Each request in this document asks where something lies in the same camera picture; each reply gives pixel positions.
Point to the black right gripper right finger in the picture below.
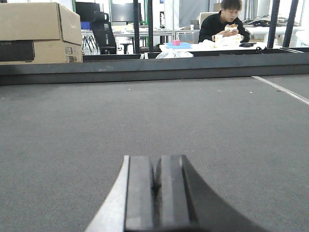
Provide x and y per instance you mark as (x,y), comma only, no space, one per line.
(185,199)

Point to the white plastic bag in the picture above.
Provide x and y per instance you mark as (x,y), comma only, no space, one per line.
(172,53)

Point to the brown cardboard box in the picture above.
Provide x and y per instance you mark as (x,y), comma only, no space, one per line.
(39,52)
(39,21)

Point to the black office chair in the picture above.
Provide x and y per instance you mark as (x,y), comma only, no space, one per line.
(102,30)

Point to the black phone on table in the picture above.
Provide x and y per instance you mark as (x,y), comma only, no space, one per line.
(247,44)

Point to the dark grey conveyor belt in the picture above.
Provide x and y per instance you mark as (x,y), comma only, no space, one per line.
(61,146)

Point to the light blue tray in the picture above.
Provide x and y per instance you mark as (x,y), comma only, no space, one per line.
(182,45)

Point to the black conveyor side rail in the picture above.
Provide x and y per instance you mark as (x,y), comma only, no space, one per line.
(203,64)

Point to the white table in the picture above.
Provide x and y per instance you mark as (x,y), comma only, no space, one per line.
(201,47)

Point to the dark blue frame post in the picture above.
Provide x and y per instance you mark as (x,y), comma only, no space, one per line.
(273,23)

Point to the lower brown cardboard box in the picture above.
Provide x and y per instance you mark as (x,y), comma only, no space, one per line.
(39,52)

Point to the person in black sweater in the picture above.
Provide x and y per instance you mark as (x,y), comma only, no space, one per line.
(225,23)

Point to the black vertical frame post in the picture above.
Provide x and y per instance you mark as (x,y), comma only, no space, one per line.
(136,26)

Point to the upper brown cardboard box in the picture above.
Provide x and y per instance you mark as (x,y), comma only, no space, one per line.
(39,21)

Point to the pink block on tray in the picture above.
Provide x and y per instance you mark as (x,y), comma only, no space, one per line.
(176,43)

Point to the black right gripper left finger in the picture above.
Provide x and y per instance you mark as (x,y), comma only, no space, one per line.
(129,205)

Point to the black computer monitor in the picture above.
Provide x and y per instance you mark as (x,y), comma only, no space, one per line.
(122,12)

